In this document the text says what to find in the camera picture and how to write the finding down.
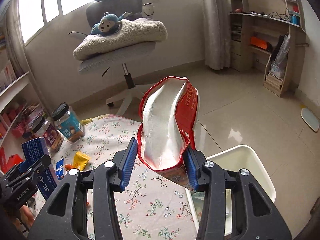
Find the yellow snack wrapper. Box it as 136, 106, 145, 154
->
72, 151, 91, 171

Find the silver plastic bag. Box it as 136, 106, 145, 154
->
270, 33, 291, 79

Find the purple label nut jar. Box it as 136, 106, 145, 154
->
31, 116, 63, 152

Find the blue label nut jar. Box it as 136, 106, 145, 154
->
51, 102, 85, 142

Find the orange box on desk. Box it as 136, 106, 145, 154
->
250, 36, 273, 52

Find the blue monkey plush toy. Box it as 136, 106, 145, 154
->
90, 12, 133, 36

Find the cream fluffy blanket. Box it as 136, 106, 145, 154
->
73, 18, 168, 61

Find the floral tablecloth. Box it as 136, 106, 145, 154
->
50, 114, 197, 239

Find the round bathroom scale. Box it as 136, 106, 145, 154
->
300, 107, 319, 133

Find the blue paper box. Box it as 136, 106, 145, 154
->
21, 137, 59, 200

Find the red snack bag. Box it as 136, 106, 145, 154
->
137, 76, 200, 190

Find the grey office chair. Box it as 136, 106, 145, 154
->
77, 0, 156, 115

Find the beige curtain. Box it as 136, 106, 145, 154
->
201, 0, 231, 70

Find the white trash bin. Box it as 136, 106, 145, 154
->
184, 144, 277, 237

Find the orange peel on wrapper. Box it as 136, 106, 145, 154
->
65, 164, 74, 171

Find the wooden desk shelf unit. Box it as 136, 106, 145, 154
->
230, 0, 308, 96

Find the white bookshelf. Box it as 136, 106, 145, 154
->
1, 29, 41, 175

